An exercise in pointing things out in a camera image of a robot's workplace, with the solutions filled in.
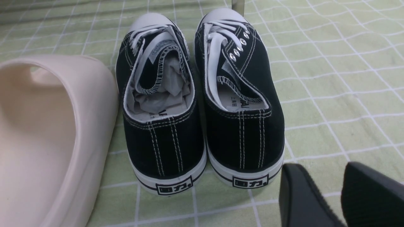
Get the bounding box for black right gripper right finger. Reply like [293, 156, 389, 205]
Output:
[341, 161, 404, 227]

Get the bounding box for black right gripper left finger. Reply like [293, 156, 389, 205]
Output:
[279, 163, 345, 227]

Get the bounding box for black canvas sneaker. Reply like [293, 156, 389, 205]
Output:
[194, 8, 285, 189]
[115, 13, 208, 196]

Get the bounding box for green checked cloth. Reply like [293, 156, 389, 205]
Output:
[1, 0, 404, 227]

